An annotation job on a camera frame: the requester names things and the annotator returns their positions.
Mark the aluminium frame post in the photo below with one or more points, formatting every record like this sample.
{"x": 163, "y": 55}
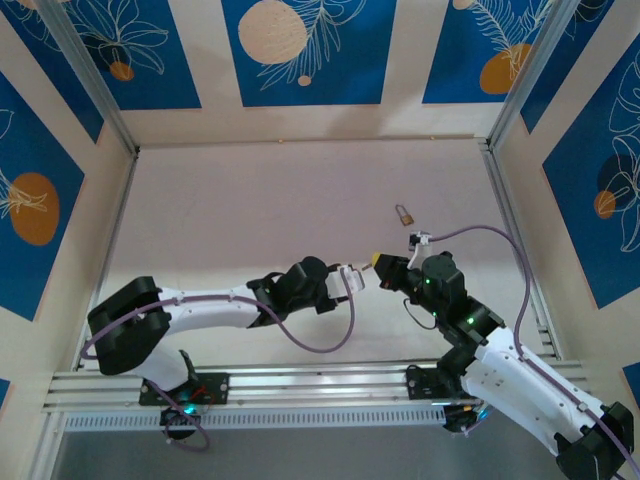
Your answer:
{"x": 530, "y": 75}
{"x": 95, "y": 85}

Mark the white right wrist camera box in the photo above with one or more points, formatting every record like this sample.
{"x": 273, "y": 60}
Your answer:
{"x": 417, "y": 240}

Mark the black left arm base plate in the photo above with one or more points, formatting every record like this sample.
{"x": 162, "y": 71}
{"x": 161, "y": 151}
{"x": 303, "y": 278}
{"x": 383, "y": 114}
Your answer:
{"x": 220, "y": 387}

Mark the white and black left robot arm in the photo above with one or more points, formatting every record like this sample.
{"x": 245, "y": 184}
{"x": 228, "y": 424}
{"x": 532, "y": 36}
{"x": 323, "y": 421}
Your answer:
{"x": 200, "y": 310}

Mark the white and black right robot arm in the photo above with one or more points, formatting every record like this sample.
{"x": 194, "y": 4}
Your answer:
{"x": 525, "y": 395}

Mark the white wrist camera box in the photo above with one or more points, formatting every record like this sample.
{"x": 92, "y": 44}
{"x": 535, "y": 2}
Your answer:
{"x": 345, "y": 282}
{"x": 417, "y": 240}

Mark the small brass padlock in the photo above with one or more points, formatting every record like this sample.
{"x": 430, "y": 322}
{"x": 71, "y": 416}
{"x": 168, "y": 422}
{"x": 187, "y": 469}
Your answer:
{"x": 406, "y": 219}

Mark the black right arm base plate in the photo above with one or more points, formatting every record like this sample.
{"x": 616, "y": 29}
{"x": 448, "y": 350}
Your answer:
{"x": 420, "y": 385}

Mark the black base electronics box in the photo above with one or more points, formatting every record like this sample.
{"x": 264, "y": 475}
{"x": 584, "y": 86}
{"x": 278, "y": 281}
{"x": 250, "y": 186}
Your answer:
{"x": 462, "y": 419}
{"x": 180, "y": 414}

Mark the aluminium table side rail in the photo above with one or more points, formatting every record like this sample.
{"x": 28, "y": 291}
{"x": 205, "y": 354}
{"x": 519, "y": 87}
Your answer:
{"x": 123, "y": 200}
{"x": 506, "y": 200}

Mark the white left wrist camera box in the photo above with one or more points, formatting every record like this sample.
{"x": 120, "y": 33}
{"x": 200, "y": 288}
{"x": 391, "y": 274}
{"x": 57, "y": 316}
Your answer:
{"x": 345, "y": 282}

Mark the aluminium mounting rail beam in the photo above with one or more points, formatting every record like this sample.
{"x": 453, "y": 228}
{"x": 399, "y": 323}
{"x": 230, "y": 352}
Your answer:
{"x": 320, "y": 387}

